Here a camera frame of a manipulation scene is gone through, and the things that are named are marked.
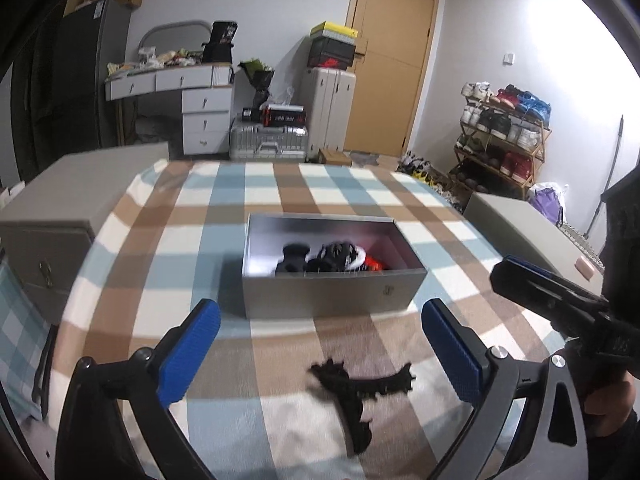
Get dark grey fridge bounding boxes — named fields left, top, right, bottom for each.
left=12, top=0, right=132, bottom=181

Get shoes on floor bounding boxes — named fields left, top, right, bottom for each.
left=397, top=152, right=463, bottom=201

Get yellow shoe box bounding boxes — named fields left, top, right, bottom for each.
left=310, top=21, right=359, bottom=41

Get black claw hair clip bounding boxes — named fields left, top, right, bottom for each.
left=306, top=241, right=361, bottom=273

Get grey cabinet with pink item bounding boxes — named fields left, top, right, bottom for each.
left=462, top=192, right=606, bottom=301

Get red and black box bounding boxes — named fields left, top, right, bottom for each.
left=261, top=105, right=306, bottom=128

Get pile of snack packets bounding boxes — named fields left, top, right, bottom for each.
left=107, top=47, right=206, bottom=77

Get person's right hand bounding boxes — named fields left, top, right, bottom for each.
left=584, top=376, right=640, bottom=437

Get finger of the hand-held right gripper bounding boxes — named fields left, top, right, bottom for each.
left=490, top=262, right=613, bottom=338
left=502, top=255, right=608, bottom=309

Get black round hair accessory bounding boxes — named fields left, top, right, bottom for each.
left=274, top=242, right=311, bottom=275

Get person's right forearm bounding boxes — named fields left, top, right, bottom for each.
left=585, top=410, right=640, bottom=480

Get silver suitcase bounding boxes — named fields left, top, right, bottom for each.
left=229, top=119, right=311, bottom=162

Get black shoe box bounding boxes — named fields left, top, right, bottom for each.
left=306, top=37, right=357, bottom=70

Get shoe rack with shoes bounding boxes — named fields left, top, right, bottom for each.
left=450, top=82, right=551, bottom=196

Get purple bag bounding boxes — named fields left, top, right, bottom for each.
left=527, top=182, right=569, bottom=226

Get wooden door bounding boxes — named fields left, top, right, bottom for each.
left=344, top=0, right=441, bottom=157

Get small brown cardboard box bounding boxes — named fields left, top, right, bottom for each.
left=317, top=148, right=353, bottom=166

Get white suitcase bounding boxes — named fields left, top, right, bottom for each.
left=302, top=66, right=357, bottom=153

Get blue plaid fabric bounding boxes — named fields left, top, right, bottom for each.
left=0, top=257, right=53, bottom=423

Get grey arched frame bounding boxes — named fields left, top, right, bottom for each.
left=137, top=20, right=211, bottom=68

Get grey long stick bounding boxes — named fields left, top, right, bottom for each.
left=582, top=115, right=626, bottom=246

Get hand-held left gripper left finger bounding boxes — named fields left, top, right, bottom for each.
left=55, top=299, right=222, bottom=480

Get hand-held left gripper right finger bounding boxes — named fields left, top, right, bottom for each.
left=421, top=298, right=588, bottom=480

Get white desk with drawers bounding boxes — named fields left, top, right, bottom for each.
left=104, top=63, right=235, bottom=156

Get wrapped flower bouquet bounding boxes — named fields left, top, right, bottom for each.
left=238, top=59, right=275, bottom=111

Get black bag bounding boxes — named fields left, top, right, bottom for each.
left=202, top=21, right=238, bottom=66

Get grey rectangular box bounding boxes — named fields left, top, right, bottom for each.
left=241, top=212, right=429, bottom=320

